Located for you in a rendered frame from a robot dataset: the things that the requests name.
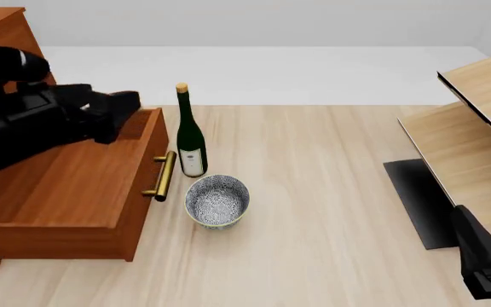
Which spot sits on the wooden cabinet drawer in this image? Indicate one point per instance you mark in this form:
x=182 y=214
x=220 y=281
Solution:
x=71 y=192

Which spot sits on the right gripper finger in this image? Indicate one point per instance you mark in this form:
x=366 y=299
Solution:
x=482 y=236

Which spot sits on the blue white patterned bowl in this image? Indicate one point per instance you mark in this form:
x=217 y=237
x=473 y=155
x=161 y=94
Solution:
x=216 y=201

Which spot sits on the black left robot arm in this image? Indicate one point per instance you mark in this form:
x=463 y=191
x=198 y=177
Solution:
x=2 y=137

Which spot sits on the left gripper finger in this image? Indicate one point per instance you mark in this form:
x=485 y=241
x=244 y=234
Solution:
x=119 y=99
x=108 y=129

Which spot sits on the pale wooden shelf unit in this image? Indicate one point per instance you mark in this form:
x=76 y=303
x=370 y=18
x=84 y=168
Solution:
x=467 y=128

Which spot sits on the wooden cabinet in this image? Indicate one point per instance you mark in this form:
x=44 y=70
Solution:
x=2 y=28

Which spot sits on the dark green wine bottle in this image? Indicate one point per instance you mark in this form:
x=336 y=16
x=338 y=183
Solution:
x=192 y=140

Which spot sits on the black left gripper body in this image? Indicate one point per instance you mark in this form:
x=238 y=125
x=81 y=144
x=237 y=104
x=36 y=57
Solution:
x=73 y=105

